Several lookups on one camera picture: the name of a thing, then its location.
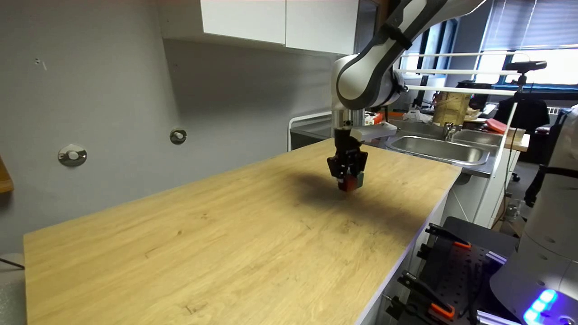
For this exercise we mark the round wall socket right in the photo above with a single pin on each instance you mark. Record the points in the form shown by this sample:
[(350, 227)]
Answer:
[(178, 136)]

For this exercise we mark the round wall socket left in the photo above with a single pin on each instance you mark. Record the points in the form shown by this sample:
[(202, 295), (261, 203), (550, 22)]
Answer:
[(73, 156)]

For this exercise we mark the black camera on tripod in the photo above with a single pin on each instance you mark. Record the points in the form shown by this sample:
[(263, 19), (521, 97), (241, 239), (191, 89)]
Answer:
[(523, 69)]

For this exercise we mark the white wall cabinet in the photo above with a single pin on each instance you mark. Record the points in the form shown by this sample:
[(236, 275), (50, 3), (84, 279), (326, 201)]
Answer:
[(323, 26)]

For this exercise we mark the stainless steel sink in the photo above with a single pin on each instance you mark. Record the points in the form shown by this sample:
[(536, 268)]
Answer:
[(440, 151)]

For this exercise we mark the round wall socket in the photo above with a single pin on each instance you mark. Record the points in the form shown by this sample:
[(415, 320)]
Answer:
[(178, 136), (73, 156)]

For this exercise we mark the red white box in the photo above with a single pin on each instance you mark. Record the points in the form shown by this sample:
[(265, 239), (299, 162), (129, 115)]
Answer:
[(373, 120)]

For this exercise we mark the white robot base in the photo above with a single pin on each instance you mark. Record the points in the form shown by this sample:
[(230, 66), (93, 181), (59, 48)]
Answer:
[(539, 282)]

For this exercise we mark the orange block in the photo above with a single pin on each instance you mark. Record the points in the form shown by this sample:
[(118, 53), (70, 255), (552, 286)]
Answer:
[(350, 183)]

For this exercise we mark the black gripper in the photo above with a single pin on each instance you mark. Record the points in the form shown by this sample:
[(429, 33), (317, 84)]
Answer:
[(348, 156)]

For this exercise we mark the black office chair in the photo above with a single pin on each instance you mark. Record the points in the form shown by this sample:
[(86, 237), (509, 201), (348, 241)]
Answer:
[(530, 115)]

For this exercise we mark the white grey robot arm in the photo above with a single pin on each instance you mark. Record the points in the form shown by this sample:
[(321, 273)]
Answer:
[(368, 80)]

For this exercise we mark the black clamp orange handle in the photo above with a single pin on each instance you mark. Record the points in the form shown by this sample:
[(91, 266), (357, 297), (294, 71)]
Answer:
[(431, 308)]

